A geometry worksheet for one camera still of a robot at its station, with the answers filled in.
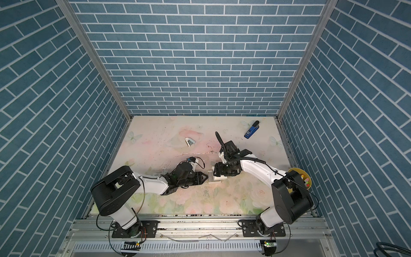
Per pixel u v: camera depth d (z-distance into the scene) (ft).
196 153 3.34
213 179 2.77
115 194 1.48
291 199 1.42
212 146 3.43
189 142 3.43
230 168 2.40
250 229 2.41
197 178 2.58
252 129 3.66
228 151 2.27
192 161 2.72
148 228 2.39
